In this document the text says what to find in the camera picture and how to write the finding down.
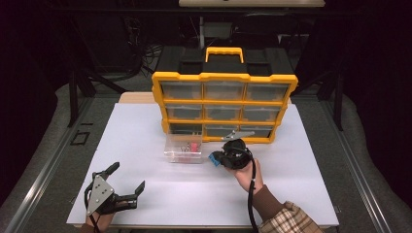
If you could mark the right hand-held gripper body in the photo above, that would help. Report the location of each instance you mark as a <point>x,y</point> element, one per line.
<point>236,155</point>

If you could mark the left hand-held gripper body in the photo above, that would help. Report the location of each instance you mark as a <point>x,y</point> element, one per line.
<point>99,194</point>

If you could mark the blue binder clip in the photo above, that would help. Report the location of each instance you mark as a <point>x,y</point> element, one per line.
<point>213,159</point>

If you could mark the clear plastic drawer tray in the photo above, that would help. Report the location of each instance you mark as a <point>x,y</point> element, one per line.
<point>175,155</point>

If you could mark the yellow black organizer cabinet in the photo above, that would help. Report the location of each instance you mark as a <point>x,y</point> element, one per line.
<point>223,77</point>

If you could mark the person's right hand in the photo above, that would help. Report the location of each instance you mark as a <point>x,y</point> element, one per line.
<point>244,176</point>

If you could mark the person's left hand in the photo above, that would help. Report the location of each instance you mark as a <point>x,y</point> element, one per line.
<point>100,221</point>

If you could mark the grid of clear organizer drawers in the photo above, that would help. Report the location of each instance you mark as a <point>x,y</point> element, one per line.
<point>223,113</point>

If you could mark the black metal stand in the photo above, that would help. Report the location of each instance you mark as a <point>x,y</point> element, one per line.
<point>338,103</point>
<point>74,97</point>

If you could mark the metal floor rail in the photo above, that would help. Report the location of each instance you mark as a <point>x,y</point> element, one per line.
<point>48,165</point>
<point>359,174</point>

